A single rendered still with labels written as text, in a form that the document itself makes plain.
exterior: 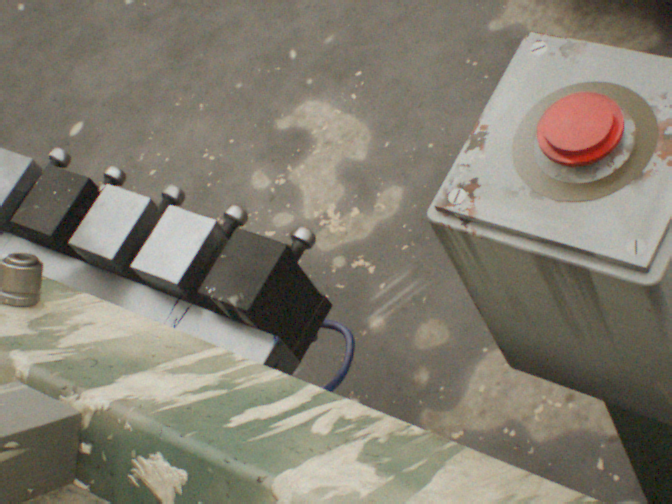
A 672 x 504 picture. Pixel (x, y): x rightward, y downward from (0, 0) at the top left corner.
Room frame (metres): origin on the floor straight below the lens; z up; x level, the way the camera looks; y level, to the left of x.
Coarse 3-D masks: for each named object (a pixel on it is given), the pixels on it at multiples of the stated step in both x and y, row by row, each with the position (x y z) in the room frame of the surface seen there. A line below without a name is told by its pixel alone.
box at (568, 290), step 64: (512, 64) 0.41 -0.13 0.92; (576, 64) 0.38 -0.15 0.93; (640, 64) 0.36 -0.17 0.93; (512, 128) 0.37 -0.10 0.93; (448, 192) 0.36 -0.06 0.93; (512, 192) 0.34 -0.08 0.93; (640, 192) 0.30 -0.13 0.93; (448, 256) 0.36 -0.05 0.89; (512, 256) 0.32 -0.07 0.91; (576, 256) 0.29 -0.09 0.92; (640, 256) 0.27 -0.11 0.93; (512, 320) 0.34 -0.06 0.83; (576, 320) 0.30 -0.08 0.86; (640, 320) 0.27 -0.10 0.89; (576, 384) 0.32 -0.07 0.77; (640, 384) 0.28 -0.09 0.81
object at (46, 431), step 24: (0, 408) 0.41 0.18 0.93; (24, 408) 0.41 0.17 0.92; (48, 408) 0.40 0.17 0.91; (72, 408) 0.40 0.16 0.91; (0, 432) 0.38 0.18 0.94; (24, 432) 0.38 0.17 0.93; (48, 432) 0.39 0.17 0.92; (72, 432) 0.39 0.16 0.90; (0, 456) 0.37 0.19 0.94; (24, 456) 0.38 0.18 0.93; (48, 456) 0.38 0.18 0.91; (72, 456) 0.38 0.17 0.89; (0, 480) 0.37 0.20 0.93; (24, 480) 0.37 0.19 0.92; (48, 480) 0.38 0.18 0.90; (72, 480) 0.38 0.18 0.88
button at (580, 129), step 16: (576, 96) 0.35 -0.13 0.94; (592, 96) 0.35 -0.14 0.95; (544, 112) 0.36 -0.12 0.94; (560, 112) 0.35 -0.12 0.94; (576, 112) 0.34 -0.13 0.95; (592, 112) 0.34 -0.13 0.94; (608, 112) 0.33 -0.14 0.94; (544, 128) 0.35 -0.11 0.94; (560, 128) 0.34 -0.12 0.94; (576, 128) 0.34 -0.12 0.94; (592, 128) 0.33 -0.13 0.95; (608, 128) 0.33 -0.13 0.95; (544, 144) 0.34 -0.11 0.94; (560, 144) 0.33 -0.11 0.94; (576, 144) 0.33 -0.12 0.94; (592, 144) 0.32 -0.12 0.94; (608, 144) 0.32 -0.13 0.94; (560, 160) 0.33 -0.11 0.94; (576, 160) 0.33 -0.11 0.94; (592, 160) 0.32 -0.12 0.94
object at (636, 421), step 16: (624, 416) 0.34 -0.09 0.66; (640, 416) 0.33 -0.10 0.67; (624, 432) 0.34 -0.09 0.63; (640, 432) 0.33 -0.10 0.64; (656, 432) 0.32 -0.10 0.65; (624, 448) 0.35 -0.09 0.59; (640, 448) 0.34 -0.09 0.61; (656, 448) 0.32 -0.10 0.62; (640, 464) 0.34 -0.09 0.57; (656, 464) 0.33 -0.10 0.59; (640, 480) 0.35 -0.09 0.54; (656, 480) 0.33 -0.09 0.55; (656, 496) 0.34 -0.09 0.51
